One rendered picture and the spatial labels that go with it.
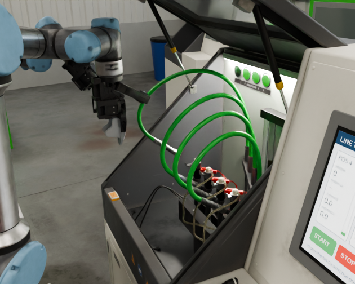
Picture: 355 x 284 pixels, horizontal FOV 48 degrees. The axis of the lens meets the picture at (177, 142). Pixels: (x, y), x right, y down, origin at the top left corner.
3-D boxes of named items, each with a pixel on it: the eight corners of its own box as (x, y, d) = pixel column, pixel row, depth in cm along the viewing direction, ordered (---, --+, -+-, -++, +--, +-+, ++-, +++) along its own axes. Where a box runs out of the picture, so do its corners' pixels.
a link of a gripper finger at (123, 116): (116, 129, 118) (114, 101, 115) (122, 128, 119) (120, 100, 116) (121, 134, 114) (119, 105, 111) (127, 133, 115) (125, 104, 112)
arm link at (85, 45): (52, 63, 98) (75, 56, 108) (93, 65, 95) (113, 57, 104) (48, 31, 95) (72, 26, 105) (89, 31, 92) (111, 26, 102)
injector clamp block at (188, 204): (178, 235, 147) (178, 199, 141) (203, 228, 150) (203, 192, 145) (226, 296, 118) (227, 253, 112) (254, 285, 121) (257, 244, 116)
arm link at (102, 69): (118, 56, 115) (125, 61, 108) (119, 72, 117) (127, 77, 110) (92, 58, 112) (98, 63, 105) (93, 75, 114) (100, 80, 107)
